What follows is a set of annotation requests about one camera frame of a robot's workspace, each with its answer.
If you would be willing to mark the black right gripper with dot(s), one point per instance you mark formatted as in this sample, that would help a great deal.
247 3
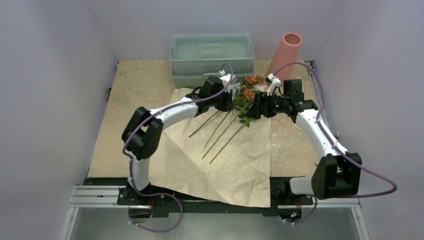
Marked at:
261 106

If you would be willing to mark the green plastic toolbox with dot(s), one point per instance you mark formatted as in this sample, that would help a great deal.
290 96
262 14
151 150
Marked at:
195 57

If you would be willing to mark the pink peony flower stem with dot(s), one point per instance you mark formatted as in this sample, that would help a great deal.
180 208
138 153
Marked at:
226 135

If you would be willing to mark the orange wrapping paper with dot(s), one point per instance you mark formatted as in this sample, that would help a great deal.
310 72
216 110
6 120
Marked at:
240 176

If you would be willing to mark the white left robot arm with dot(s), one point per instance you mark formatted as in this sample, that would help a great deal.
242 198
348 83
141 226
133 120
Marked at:
143 132

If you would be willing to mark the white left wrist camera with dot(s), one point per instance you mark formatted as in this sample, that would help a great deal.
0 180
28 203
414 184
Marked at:
228 79

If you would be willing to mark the pink cylindrical vase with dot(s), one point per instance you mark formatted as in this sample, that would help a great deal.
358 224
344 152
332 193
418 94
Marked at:
286 53

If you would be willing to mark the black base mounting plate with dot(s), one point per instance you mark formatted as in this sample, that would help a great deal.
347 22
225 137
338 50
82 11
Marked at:
159 202

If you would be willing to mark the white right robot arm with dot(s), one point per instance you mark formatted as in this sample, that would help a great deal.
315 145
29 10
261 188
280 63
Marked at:
338 172

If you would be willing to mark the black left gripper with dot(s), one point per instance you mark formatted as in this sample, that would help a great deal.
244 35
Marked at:
228 104

